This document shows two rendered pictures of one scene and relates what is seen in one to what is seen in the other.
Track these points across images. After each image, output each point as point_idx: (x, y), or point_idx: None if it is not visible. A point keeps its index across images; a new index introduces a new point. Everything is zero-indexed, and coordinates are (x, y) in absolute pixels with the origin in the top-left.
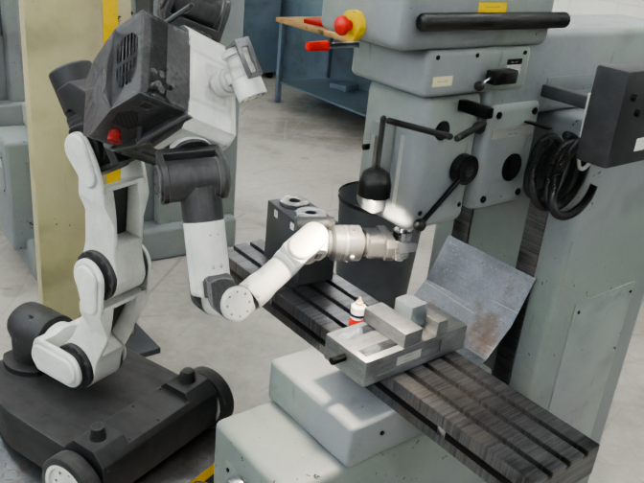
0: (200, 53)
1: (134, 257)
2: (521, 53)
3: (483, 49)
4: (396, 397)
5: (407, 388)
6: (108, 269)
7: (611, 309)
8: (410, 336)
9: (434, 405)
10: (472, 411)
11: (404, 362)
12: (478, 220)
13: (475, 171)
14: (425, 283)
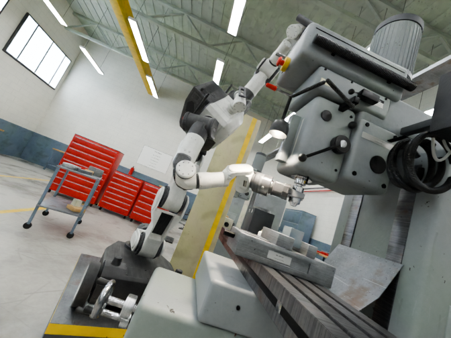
0: (229, 100)
1: (180, 194)
2: (383, 98)
3: (356, 83)
4: (258, 279)
5: (267, 269)
6: (167, 190)
7: None
8: (282, 238)
9: (281, 282)
10: (317, 301)
11: (274, 260)
12: (358, 231)
13: (348, 147)
14: None
